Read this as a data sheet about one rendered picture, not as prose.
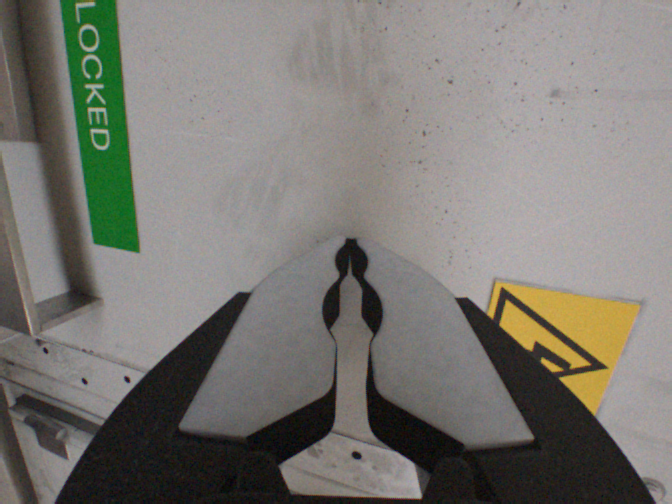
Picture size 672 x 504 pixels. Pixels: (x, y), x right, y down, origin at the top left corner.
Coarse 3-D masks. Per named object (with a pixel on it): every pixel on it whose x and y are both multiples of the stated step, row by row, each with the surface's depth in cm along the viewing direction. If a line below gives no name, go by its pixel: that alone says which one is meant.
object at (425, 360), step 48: (384, 288) 9; (432, 288) 9; (384, 336) 7; (432, 336) 7; (384, 384) 6; (432, 384) 6; (480, 384) 6; (384, 432) 6; (432, 432) 5; (480, 432) 5; (528, 432) 5
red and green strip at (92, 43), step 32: (64, 0) 14; (96, 0) 14; (64, 32) 15; (96, 32) 14; (96, 64) 15; (96, 96) 15; (96, 128) 16; (96, 160) 16; (128, 160) 16; (96, 192) 17; (128, 192) 16; (96, 224) 17; (128, 224) 17
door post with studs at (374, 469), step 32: (0, 352) 34; (32, 352) 32; (64, 352) 30; (96, 384) 30; (128, 384) 29; (320, 448) 24; (352, 448) 23; (352, 480) 24; (384, 480) 23; (416, 480) 22
